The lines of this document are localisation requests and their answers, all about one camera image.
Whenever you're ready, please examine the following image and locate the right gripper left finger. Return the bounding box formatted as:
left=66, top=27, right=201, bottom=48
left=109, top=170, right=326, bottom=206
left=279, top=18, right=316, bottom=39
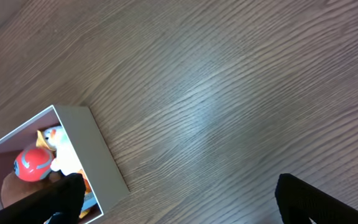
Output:
left=0, top=174, right=86, bottom=224

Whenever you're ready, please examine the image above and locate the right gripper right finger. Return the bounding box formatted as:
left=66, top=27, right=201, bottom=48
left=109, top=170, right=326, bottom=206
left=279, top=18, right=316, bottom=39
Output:
left=275, top=173, right=358, bottom=224

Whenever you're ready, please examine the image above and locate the red eyeball toy ball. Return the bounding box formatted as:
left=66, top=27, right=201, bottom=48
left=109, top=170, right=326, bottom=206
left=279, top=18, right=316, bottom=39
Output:
left=14, top=147, right=54, bottom=182

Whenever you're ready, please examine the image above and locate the brown furry plush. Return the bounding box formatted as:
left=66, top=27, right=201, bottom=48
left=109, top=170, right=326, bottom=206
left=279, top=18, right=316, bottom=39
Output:
left=1, top=171, right=62, bottom=208

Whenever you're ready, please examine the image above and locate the white orange plush duck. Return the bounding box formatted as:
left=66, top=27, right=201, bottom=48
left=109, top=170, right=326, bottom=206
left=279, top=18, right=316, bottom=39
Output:
left=36, top=125, right=92, bottom=194

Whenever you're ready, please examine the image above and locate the white box pink interior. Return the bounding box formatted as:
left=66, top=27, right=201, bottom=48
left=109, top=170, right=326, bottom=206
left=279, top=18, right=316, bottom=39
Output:
left=0, top=105, right=129, bottom=223

